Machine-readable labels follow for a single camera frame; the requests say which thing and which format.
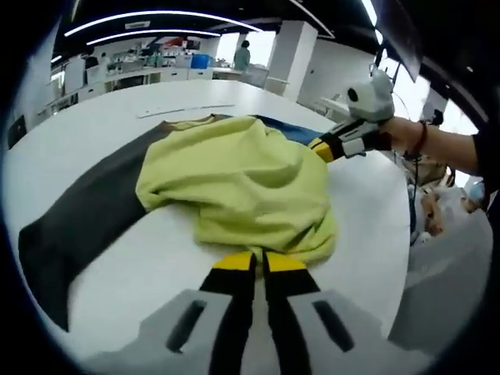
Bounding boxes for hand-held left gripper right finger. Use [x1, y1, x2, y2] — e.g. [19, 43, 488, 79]
[262, 251, 390, 375]

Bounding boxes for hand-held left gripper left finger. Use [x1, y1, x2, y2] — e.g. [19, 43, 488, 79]
[134, 251, 258, 375]

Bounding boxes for yellow garment with grey and blue sleeves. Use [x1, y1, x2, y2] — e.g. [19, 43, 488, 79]
[17, 112, 340, 333]

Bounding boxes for person's right hand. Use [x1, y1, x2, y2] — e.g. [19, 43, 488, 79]
[373, 115, 423, 153]

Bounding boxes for dark hanging panel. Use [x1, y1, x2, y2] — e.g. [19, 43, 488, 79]
[374, 0, 425, 81]

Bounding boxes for white square pillar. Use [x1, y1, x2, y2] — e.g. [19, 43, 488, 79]
[267, 20, 317, 105]

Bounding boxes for white mesh office chair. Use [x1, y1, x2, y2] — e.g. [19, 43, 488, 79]
[241, 68, 270, 89]

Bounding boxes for clear plastic bag of clothes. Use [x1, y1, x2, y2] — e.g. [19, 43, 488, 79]
[413, 183, 485, 243]

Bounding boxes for person's black printed shirt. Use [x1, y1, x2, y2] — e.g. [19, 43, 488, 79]
[470, 132, 500, 220]

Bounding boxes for short ceiling light strip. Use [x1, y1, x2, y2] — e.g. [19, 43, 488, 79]
[86, 29, 222, 46]

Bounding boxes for long ceiling light strip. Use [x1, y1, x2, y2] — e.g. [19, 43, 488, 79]
[63, 10, 261, 38]

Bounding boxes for white workbench cabinets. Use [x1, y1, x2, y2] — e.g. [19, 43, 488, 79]
[50, 64, 214, 114]

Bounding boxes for black chair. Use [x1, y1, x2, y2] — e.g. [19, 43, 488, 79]
[6, 116, 27, 149]

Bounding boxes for red cord bracelet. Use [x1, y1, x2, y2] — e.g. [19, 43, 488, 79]
[418, 120, 430, 154]

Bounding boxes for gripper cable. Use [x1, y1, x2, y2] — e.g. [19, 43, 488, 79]
[390, 87, 423, 247]

